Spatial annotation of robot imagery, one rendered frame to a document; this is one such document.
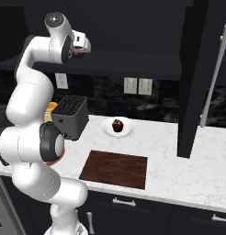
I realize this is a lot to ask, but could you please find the dark wooden cutting board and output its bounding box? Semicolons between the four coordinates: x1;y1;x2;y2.
78;149;149;191

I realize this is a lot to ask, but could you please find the white drawer handle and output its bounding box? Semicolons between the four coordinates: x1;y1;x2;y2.
111;196;138;208
210;213;226;224

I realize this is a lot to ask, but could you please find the orange pastry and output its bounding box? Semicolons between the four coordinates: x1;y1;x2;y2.
43;102;60;123

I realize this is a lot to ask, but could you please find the white lower cabinet handle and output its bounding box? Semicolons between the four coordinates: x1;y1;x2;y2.
85;211;96;235

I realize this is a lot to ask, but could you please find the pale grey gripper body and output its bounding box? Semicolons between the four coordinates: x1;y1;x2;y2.
73;39;93;60

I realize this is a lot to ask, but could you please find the long white cabinet door handle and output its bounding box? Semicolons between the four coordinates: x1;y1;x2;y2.
199;20;226;129

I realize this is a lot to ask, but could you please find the black open cabinet door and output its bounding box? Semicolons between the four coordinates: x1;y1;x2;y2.
176;0;218;160

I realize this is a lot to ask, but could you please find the dark grey toaster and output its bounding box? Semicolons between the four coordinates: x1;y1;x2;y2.
51;95;89;142

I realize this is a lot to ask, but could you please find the white plate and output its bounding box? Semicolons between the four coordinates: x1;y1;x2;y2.
99;117;136;139

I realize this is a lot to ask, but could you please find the white wall outlet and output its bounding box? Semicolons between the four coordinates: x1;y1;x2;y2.
54;73;70;91
138;78;153;96
123;76;139;95

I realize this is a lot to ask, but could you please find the chocolate cupcake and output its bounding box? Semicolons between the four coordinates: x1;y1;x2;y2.
111;118;125;133

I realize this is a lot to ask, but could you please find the grey appliance front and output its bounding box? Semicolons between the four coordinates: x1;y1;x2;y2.
0;174;18;235

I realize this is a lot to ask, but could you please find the orange plate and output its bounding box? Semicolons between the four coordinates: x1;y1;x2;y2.
44;144;67;168

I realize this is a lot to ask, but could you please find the black upper cabinet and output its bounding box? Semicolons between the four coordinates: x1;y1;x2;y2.
0;0;192;82

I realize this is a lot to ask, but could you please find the black lower cabinet door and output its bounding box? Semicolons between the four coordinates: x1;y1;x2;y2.
78;210;169;235

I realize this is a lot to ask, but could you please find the black drawer front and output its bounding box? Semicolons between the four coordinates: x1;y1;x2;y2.
85;190;175;218
166;204;226;235

